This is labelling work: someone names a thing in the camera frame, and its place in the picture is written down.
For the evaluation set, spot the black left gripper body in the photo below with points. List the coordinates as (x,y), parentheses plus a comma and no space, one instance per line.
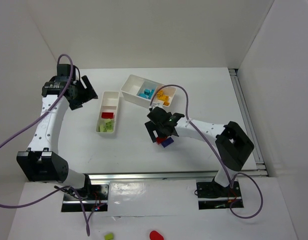
(82,94)

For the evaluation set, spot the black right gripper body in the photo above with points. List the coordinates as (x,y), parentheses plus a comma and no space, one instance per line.
(156,130)

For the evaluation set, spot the red brick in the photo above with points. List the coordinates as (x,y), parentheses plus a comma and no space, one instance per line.
(107,115)
(159,140)

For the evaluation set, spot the yellow curved striped brick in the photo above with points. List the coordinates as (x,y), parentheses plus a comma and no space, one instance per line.
(165,100)

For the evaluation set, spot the small yellow brick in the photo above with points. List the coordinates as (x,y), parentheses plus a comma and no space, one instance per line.
(160,94)

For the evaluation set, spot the narrow white divided tray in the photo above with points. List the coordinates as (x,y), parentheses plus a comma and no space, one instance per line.
(109,109)

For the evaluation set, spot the long teal brick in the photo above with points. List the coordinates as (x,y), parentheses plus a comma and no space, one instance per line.
(148,93)

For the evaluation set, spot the lone lime brick front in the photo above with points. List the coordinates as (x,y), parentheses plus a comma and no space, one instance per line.
(109,125)

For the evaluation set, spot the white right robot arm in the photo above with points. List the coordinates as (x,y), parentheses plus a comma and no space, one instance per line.
(229,142)

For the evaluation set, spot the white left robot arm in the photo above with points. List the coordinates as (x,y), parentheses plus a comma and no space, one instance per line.
(41,162)

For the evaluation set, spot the wide white divided bin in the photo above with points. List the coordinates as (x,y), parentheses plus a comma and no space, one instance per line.
(140,91)

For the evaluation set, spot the red rounded foreground piece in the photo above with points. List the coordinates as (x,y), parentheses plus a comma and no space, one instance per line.
(154,235)

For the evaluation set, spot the lime brick on foreground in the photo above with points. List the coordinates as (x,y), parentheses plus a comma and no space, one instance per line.
(109,236)

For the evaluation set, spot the aluminium front rail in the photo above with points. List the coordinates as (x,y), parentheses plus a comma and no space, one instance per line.
(151,176)

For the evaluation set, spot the aluminium rail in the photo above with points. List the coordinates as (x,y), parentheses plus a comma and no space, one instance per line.
(246,116)
(151,176)

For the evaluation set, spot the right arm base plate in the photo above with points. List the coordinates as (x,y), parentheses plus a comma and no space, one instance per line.
(213,196)

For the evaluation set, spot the aluminium right side rail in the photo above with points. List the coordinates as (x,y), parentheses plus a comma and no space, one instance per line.
(246,116)

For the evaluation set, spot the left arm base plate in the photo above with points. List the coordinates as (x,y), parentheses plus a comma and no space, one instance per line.
(95,199)

